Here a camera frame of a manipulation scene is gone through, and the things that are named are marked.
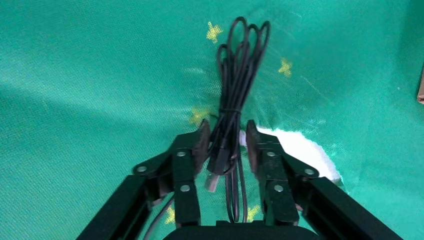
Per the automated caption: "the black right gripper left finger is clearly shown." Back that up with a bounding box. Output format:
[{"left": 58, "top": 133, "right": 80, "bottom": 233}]
[{"left": 76, "top": 118, "right": 212, "bottom": 240}]

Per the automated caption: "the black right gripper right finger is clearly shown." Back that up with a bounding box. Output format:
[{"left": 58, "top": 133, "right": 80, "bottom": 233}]
[{"left": 246, "top": 119, "right": 404, "bottom": 240}]

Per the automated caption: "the thin black cable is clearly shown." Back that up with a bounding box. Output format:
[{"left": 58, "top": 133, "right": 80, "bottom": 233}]
[{"left": 204, "top": 16, "right": 272, "bottom": 224}]

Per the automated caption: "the open brown cardboard box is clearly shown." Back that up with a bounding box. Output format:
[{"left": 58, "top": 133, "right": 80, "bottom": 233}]
[{"left": 416, "top": 61, "right": 424, "bottom": 106}]

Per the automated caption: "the green cloth mat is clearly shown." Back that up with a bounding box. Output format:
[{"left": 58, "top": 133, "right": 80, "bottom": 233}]
[{"left": 0, "top": 0, "right": 424, "bottom": 240}]

